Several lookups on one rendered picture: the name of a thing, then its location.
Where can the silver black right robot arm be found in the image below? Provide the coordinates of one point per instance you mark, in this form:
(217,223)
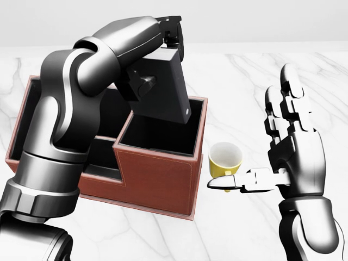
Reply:
(312,228)

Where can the yellow mug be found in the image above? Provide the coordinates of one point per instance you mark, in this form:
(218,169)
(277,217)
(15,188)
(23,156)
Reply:
(225,155)

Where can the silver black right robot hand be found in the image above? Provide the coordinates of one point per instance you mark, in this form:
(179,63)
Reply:
(301,163)

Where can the red-brown desk caddy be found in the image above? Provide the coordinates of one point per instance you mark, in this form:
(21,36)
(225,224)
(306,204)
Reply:
(157,176)

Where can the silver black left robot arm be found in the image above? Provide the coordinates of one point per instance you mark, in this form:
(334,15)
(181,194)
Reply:
(54,108)

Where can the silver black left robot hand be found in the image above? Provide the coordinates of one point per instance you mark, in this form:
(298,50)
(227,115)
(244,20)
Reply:
(130,40)

